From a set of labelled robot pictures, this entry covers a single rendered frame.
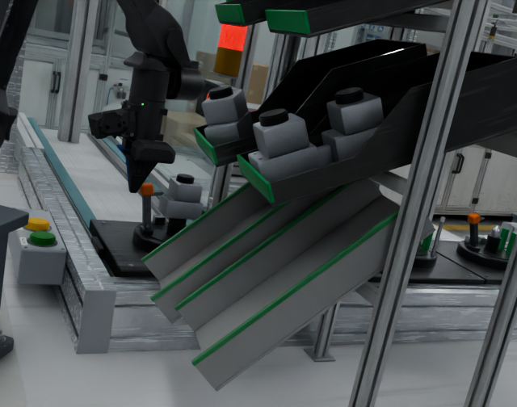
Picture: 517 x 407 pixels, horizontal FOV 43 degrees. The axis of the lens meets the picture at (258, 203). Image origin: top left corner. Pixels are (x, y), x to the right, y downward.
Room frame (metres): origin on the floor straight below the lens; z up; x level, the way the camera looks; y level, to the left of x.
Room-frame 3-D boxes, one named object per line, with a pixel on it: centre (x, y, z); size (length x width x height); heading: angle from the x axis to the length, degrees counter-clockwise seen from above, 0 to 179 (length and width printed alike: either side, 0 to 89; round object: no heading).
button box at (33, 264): (1.05, 0.36, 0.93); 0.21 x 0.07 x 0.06; 28
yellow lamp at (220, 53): (1.30, 0.11, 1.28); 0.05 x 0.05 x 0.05
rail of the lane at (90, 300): (1.25, 0.39, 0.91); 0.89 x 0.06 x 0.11; 28
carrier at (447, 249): (1.42, -0.53, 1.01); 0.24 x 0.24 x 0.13; 28
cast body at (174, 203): (1.08, 0.12, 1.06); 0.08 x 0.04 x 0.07; 118
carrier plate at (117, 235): (1.07, 0.13, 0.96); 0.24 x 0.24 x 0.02; 28
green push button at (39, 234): (0.99, 0.33, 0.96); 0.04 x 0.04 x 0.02
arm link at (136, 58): (1.03, 0.21, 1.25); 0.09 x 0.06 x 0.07; 148
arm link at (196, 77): (1.07, 0.19, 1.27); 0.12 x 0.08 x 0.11; 148
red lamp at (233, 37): (1.30, 0.11, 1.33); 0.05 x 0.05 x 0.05
